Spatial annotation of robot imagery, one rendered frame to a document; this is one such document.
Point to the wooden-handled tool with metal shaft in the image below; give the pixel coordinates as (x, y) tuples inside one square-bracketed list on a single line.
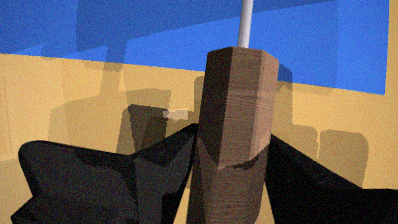
[(234, 132)]

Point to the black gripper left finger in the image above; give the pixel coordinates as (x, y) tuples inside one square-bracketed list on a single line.
[(147, 186)]

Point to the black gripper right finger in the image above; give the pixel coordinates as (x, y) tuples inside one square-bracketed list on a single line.
[(301, 191)]

